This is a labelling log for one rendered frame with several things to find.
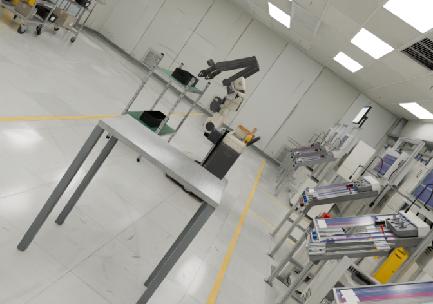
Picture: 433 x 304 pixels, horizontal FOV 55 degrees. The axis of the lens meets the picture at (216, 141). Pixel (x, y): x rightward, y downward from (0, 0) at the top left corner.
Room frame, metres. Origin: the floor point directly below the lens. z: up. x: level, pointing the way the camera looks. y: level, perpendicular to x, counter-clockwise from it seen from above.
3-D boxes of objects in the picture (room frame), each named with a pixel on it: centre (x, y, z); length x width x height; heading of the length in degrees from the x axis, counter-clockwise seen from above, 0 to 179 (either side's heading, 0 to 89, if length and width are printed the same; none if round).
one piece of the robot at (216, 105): (4.74, 0.23, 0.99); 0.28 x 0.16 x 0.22; 176
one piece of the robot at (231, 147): (4.71, -0.15, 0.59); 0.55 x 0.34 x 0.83; 176
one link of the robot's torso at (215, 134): (4.67, 0.11, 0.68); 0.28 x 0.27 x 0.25; 176
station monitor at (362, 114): (7.89, -1.96, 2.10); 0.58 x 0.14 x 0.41; 175
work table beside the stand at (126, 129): (2.15, 0.17, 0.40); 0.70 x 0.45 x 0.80; 90
